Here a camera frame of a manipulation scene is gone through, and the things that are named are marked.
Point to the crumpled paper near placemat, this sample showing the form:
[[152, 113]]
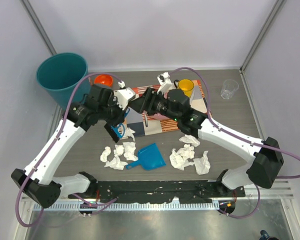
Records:
[[129, 133]]

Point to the crumpled paper far right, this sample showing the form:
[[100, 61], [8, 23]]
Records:
[[202, 165]]

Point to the teal plastic trash bin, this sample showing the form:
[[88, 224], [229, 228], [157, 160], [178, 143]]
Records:
[[60, 74]]

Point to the blue dustpan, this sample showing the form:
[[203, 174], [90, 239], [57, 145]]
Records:
[[149, 158]]

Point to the crumpled paper upper right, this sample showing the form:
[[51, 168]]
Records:
[[190, 140]]

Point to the yellow enamel mug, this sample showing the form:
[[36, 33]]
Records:
[[186, 85]]

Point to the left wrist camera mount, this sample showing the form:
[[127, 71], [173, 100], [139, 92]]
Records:
[[124, 95]]

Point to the large crumpled paper right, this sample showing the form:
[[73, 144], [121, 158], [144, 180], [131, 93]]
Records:
[[180, 159]]

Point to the silver fork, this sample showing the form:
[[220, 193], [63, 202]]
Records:
[[146, 120]]

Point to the orange bowl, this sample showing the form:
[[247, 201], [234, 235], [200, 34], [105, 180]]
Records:
[[104, 79]]

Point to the crumpled paper front left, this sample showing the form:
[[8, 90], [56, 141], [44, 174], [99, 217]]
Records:
[[116, 164]]

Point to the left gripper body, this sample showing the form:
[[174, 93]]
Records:
[[111, 113]]

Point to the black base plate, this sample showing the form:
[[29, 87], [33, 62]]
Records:
[[159, 192]]

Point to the crumpled paper left centre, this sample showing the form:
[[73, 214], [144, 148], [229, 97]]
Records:
[[119, 150]]

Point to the blue hand brush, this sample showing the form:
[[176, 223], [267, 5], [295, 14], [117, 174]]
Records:
[[116, 132]]

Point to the perforated cable duct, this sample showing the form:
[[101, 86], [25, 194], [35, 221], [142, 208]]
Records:
[[172, 206]]

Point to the crumpled paper far left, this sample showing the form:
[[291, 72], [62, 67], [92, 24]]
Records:
[[104, 155]]

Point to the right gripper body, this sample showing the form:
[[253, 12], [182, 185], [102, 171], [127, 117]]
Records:
[[157, 105]]

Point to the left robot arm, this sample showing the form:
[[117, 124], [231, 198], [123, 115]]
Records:
[[37, 180]]

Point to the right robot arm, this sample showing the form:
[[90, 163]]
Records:
[[263, 158]]

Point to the clear plastic cup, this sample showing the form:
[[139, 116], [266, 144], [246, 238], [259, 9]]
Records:
[[229, 88]]

